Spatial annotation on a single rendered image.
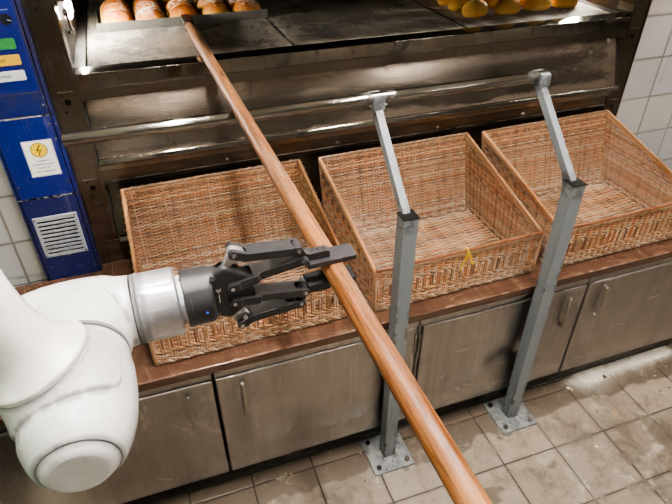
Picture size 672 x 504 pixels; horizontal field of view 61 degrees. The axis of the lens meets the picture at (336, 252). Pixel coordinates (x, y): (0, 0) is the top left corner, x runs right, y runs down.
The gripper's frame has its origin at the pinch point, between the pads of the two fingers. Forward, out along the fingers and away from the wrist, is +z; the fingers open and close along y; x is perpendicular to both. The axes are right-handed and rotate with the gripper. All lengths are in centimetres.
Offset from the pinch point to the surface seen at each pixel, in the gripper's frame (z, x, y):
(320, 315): 15, -51, 58
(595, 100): 140, -99, 31
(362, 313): -0.1, 11.9, -1.4
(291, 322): 7, -51, 58
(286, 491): -1, -41, 120
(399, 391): -0.8, 24.0, -0.9
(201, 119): -8, -64, 3
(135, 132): -22, -64, 4
